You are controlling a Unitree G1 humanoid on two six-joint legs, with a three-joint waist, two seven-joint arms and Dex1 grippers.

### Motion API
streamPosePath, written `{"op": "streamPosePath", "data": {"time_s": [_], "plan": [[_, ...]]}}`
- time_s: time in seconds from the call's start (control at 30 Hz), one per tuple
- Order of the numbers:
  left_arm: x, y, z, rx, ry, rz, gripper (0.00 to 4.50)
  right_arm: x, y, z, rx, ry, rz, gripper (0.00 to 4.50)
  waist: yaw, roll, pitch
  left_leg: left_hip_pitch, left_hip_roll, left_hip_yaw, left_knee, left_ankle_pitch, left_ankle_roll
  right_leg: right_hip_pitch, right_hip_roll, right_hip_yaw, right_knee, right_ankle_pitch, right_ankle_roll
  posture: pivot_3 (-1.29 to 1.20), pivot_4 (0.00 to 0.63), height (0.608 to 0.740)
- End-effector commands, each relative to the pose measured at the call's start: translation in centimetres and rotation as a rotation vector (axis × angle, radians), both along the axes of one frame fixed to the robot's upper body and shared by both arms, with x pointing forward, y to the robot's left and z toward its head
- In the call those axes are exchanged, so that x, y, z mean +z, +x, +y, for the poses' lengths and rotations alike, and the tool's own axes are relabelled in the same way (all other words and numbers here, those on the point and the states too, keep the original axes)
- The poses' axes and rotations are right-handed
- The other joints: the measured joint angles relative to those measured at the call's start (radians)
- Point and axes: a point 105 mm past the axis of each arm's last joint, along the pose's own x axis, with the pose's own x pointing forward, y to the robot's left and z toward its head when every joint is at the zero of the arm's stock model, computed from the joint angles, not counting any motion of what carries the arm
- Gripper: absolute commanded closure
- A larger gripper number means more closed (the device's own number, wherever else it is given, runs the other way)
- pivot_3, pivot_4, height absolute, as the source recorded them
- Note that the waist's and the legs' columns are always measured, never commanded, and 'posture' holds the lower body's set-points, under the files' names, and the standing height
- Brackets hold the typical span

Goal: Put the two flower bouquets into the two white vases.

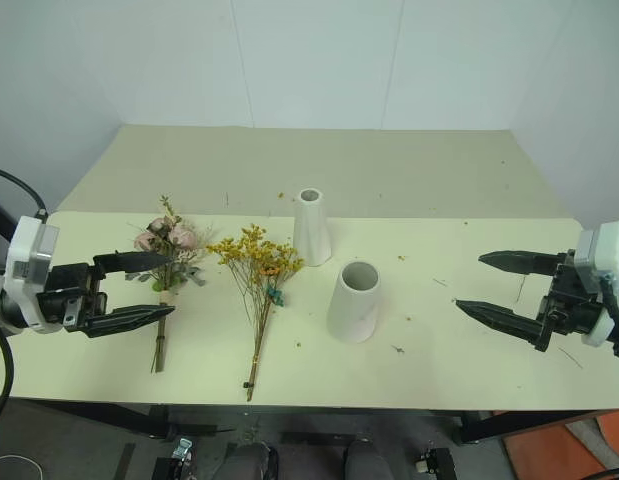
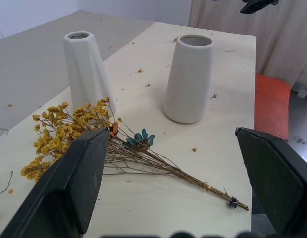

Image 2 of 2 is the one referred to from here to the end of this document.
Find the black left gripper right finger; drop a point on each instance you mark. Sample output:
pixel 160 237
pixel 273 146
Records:
pixel 274 178

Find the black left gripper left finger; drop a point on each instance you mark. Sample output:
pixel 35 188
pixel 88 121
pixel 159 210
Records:
pixel 69 183

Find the white twisted ceramic vase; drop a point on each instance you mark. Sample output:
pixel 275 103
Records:
pixel 86 77

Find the white smooth conical vase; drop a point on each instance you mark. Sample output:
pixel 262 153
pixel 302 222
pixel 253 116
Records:
pixel 189 79

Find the dried yellow flower bouquet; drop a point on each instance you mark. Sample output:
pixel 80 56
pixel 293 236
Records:
pixel 98 138

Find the orange cushioned chair seat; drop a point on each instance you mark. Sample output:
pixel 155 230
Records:
pixel 271 104

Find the beige curtain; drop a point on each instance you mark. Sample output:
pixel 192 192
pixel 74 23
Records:
pixel 255 32

